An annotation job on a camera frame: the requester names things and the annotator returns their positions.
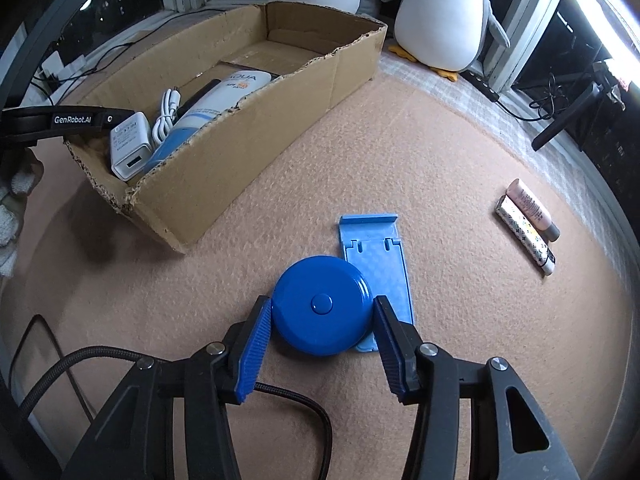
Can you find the light blue phone stand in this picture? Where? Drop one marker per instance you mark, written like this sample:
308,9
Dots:
385,270

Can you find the white checked blanket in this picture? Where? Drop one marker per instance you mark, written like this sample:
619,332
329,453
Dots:
450,95

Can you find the patterned white tube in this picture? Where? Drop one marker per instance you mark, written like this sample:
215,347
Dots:
522,232

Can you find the white window frame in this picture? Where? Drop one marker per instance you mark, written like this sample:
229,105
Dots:
525,10

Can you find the white power adapter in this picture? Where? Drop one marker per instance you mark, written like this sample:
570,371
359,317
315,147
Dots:
127,147

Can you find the cardboard box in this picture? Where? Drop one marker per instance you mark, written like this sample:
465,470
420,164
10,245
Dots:
280,125

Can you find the white sunscreen bottle blue cap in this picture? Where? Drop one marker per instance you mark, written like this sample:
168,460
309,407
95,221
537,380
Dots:
210,105

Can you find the small penguin plush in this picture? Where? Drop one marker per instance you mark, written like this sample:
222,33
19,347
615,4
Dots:
445,15

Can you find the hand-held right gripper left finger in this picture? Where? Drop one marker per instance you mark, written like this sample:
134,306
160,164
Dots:
255,350

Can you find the blue round tape measure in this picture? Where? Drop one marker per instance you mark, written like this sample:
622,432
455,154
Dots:
320,305

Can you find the person's left hand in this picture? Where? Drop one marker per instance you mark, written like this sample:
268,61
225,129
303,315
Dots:
12,200

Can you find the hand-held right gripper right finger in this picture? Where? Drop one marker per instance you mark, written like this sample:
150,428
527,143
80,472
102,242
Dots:
392,350

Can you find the pink lip balm tube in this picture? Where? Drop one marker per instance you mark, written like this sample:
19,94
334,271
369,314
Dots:
530,205

